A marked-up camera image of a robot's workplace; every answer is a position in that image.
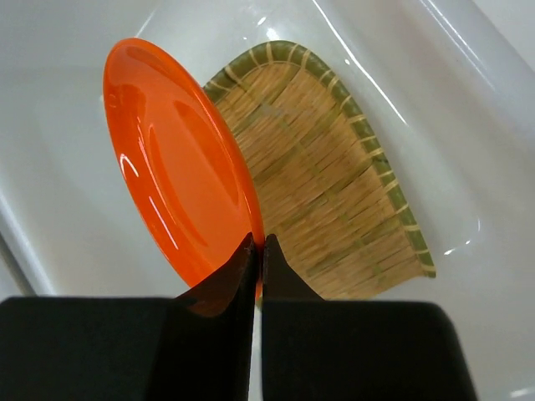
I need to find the woven bamboo tray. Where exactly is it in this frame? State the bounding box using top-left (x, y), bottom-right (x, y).
top-left (204, 40), bottom-right (436, 299)

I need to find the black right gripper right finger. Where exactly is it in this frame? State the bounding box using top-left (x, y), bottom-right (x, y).
top-left (261, 235), bottom-right (476, 400)

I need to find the orange plastic plate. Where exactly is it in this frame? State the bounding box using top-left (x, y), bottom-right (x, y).
top-left (103, 38), bottom-right (265, 287)

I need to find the clear plastic bin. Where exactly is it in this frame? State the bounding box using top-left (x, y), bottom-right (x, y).
top-left (0, 0), bottom-right (535, 318)

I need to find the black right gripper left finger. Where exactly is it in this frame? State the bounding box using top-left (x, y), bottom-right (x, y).
top-left (1, 236), bottom-right (256, 400)

